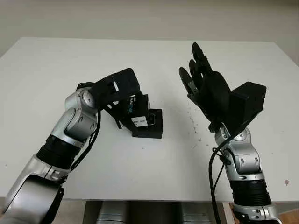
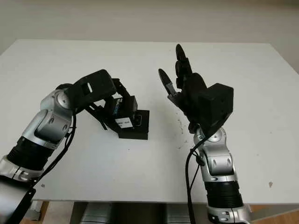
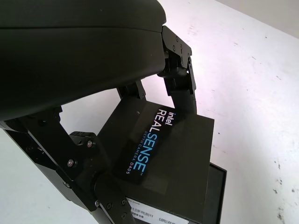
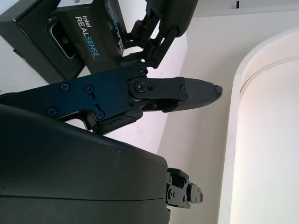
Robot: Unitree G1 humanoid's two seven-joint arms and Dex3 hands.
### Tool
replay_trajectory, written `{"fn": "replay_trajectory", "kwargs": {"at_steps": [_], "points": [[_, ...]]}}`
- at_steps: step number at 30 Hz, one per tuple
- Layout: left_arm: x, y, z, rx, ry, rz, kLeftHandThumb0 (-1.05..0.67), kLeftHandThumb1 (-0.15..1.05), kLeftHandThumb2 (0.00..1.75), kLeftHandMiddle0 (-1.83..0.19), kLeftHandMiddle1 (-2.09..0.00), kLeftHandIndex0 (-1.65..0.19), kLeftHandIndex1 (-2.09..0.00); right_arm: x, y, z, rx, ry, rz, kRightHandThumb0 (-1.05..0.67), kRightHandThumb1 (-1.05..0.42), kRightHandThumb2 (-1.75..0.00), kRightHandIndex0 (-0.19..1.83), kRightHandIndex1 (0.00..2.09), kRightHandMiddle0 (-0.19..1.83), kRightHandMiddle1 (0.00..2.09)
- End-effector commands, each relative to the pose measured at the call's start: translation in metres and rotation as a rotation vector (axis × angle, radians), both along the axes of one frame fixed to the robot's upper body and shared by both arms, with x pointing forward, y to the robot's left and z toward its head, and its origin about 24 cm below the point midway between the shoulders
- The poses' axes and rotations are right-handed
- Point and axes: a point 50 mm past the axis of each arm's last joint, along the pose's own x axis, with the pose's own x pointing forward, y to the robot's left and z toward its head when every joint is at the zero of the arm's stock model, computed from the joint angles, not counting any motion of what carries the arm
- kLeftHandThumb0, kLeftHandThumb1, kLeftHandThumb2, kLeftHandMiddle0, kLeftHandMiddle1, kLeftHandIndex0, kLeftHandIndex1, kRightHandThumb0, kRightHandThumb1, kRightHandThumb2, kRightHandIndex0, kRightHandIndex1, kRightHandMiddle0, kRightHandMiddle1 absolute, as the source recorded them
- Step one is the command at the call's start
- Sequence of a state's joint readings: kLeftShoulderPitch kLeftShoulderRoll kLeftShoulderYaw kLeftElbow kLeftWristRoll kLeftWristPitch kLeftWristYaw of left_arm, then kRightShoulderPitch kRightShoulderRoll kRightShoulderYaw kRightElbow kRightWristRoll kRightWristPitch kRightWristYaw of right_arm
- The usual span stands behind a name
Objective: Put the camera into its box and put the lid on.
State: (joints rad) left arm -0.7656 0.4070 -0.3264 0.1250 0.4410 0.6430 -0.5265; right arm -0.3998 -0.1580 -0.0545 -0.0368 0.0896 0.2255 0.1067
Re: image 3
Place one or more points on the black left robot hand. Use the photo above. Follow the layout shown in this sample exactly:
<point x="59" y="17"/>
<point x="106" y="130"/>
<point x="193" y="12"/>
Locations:
<point x="70" y="51"/>

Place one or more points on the black RealSense box lid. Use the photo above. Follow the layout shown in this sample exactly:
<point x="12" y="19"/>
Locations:
<point x="182" y="163"/>

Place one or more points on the black box base foam insert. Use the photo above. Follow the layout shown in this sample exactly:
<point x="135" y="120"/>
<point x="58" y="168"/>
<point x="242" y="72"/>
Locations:
<point x="217" y="198"/>

